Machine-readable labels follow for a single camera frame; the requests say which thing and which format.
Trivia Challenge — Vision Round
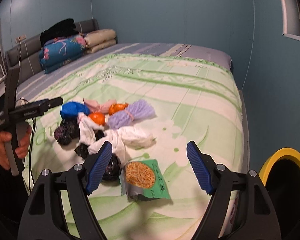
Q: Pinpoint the purple foam net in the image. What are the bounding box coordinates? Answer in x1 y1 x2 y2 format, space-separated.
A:
107 99 156 129

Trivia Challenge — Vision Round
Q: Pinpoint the green floral blanket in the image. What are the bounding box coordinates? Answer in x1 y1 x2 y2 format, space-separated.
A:
22 52 245 240

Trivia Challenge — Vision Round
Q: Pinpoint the yellow-rimmed black bin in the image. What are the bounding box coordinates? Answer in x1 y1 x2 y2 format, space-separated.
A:
259 147 300 230

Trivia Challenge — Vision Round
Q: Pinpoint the blue plastic bag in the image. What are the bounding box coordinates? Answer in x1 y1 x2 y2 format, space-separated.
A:
61 102 90 118

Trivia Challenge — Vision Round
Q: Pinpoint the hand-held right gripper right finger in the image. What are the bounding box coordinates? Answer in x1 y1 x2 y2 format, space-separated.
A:
186 141 282 240

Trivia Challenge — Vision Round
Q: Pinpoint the green noodle packet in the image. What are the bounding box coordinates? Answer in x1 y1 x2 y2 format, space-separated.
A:
120 159 172 202

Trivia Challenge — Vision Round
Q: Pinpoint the grey padded headboard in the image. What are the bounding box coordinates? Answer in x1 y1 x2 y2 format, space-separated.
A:
5 19 99 80

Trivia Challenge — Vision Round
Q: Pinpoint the black cable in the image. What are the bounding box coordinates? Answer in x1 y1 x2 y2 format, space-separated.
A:
27 116 38 195

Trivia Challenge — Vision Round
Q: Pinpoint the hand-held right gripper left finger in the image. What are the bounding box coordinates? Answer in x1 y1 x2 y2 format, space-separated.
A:
17 141 113 240

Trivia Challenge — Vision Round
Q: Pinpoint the pink plastic bag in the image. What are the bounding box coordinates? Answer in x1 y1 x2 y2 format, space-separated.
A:
83 98 115 114

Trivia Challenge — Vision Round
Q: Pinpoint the round black plastic bag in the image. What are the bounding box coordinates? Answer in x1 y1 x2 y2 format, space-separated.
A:
101 154 122 183

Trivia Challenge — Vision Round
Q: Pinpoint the black clothes pile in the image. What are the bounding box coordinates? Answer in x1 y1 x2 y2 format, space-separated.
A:
39 18 77 47

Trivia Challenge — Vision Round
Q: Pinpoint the large white plastic bag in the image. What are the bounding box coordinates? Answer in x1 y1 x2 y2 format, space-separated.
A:
87 126 155 163

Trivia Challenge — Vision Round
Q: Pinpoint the person's left hand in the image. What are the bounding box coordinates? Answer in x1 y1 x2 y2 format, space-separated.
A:
0 125 32 170

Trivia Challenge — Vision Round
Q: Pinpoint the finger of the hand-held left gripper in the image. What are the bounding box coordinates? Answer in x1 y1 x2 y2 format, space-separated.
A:
4 65 21 120
10 97 63 120

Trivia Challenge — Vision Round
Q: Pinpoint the blue floral folded quilt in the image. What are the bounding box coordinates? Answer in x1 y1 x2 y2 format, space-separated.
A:
39 34 88 74

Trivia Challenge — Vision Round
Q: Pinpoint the beige folded quilt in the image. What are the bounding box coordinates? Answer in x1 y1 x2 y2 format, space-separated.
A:
84 29 117 53

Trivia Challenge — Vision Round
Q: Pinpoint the orange plastic bag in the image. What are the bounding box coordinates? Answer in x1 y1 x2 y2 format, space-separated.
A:
108 102 129 117
88 112 107 126

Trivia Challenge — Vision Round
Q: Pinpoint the shiny black plastic bag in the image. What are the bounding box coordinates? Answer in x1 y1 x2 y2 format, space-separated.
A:
54 120 80 145

